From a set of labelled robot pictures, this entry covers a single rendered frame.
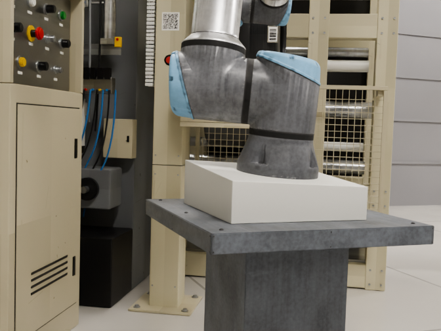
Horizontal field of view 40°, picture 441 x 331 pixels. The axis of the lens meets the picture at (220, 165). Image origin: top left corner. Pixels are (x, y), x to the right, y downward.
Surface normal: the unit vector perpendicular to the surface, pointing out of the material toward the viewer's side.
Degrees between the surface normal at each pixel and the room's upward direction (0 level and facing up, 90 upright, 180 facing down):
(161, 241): 90
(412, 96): 90
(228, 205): 90
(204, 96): 109
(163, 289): 90
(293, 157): 74
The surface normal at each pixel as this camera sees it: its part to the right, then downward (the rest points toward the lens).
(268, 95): -0.05, 0.16
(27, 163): 0.99, 0.04
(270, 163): -0.21, -0.25
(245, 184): 0.36, 0.07
